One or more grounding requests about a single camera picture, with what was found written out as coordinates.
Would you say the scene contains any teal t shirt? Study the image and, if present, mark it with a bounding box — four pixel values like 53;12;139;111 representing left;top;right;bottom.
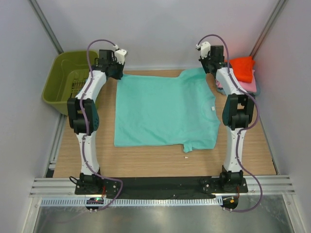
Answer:
114;68;220;153

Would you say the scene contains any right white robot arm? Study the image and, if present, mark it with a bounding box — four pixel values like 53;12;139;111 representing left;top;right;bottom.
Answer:
196;42;254;194

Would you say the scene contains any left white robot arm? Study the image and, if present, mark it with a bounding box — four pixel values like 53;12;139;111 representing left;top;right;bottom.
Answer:
67;49;127;195

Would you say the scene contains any orange folded t shirt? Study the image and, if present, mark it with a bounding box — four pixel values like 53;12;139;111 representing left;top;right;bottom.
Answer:
229;56;255;83

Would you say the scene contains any grey blue folded t shirt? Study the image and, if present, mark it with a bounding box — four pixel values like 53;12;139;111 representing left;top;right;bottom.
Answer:
216;82;260;96

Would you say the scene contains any pink folded t shirt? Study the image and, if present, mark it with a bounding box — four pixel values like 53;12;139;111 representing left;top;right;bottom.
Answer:
215;70;257;93

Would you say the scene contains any green plastic tub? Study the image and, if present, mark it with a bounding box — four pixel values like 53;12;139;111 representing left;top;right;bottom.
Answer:
42;50;89;116

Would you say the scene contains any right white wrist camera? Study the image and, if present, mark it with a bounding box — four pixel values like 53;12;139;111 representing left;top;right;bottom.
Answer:
196;42;211;59

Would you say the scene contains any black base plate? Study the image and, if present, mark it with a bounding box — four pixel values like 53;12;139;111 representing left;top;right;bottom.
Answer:
69;175;248;196

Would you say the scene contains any aluminium front rail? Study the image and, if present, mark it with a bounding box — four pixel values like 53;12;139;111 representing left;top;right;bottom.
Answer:
30;175;295;197

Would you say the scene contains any white slotted cable duct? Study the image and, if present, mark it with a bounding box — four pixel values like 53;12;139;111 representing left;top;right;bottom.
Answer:
41;197;223;207

